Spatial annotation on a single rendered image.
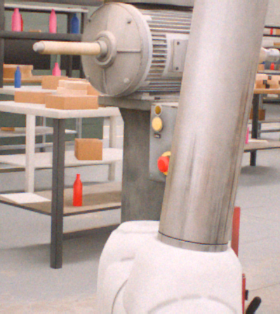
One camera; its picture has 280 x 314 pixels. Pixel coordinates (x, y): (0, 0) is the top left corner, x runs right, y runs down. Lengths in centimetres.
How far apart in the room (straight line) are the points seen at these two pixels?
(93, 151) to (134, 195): 463
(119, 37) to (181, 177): 113
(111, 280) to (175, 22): 114
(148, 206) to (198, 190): 127
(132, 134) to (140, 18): 38
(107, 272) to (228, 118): 35
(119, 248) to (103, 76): 101
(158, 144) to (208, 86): 99
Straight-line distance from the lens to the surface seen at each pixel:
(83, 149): 705
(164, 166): 206
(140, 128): 240
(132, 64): 220
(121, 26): 223
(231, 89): 113
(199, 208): 114
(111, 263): 134
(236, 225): 258
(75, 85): 520
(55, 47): 214
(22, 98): 522
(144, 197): 241
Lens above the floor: 125
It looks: 7 degrees down
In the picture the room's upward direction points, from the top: 2 degrees clockwise
